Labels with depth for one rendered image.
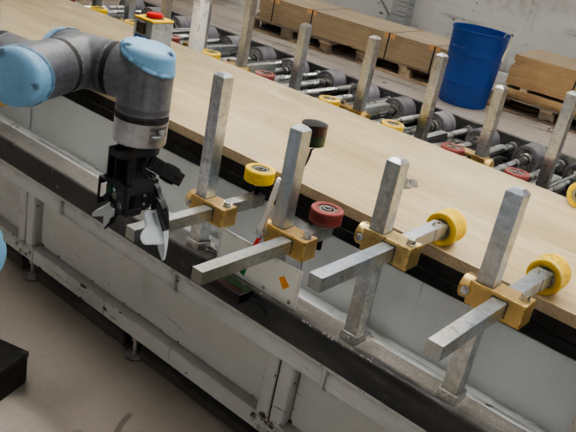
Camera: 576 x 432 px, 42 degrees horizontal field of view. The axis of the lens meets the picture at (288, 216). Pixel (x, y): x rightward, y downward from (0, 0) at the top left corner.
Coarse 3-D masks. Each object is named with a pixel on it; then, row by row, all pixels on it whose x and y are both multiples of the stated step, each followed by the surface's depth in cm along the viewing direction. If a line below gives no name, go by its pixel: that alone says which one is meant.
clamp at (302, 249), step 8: (272, 224) 172; (272, 232) 172; (280, 232) 170; (288, 232) 170; (296, 232) 170; (264, 240) 174; (296, 240) 168; (304, 240) 168; (312, 240) 168; (296, 248) 168; (304, 248) 167; (312, 248) 169; (296, 256) 169; (304, 256) 168; (312, 256) 171
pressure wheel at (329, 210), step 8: (312, 208) 176; (320, 208) 177; (328, 208) 177; (336, 208) 179; (312, 216) 176; (320, 216) 174; (328, 216) 174; (336, 216) 175; (320, 224) 175; (328, 224) 175; (336, 224) 176; (320, 248) 181
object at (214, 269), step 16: (272, 240) 167; (288, 240) 168; (320, 240) 177; (224, 256) 155; (240, 256) 157; (256, 256) 160; (272, 256) 165; (192, 272) 150; (208, 272) 149; (224, 272) 153
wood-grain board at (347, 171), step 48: (48, 0) 344; (192, 96) 244; (240, 96) 255; (288, 96) 267; (240, 144) 210; (336, 144) 226; (384, 144) 235; (432, 144) 245; (336, 192) 190; (432, 192) 203; (480, 192) 210; (480, 240) 178; (528, 240) 184
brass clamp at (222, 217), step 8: (192, 192) 188; (192, 200) 187; (200, 200) 185; (208, 200) 185; (216, 200) 186; (224, 200) 186; (216, 208) 182; (224, 208) 182; (232, 208) 183; (216, 216) 183; (224, 216) 182; (232, 216) 184; (216, 224) 183; (224, 224) 183; (232, 224) 185
